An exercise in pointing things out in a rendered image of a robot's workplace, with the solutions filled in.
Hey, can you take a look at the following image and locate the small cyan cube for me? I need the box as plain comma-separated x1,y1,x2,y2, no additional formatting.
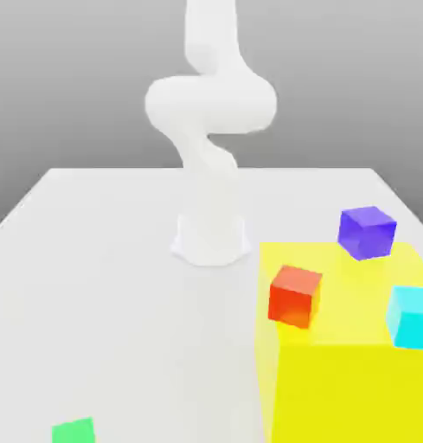
386,286,423,350

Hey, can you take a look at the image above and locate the small green cube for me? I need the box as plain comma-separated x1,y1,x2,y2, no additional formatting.
51,416,96,443

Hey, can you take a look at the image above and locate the large yellow box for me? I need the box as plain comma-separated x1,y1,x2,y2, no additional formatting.
254,241,423,443

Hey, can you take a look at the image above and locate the small purple cube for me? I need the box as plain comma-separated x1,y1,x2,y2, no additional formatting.
336,205,398,261

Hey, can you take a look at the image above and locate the small red cube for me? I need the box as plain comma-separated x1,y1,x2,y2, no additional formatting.
267,265,324,331

